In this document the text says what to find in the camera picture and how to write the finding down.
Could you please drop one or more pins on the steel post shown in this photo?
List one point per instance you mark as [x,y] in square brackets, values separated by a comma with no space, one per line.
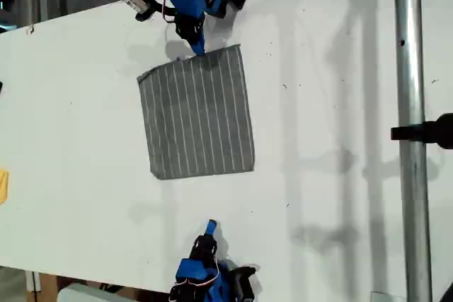
[410,68]

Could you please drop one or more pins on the wooden table leg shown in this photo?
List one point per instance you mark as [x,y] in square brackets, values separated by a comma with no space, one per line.
[47,288]

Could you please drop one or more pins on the yellow object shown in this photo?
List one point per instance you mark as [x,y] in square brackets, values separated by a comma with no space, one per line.
[3,185]

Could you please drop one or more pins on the black clamp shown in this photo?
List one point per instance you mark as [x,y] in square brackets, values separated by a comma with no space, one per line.
[424,132]

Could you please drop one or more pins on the white box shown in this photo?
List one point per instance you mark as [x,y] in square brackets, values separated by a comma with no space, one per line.
[88,295]

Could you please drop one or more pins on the grey white-striped towel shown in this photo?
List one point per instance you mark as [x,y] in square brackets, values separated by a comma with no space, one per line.
[198,118]

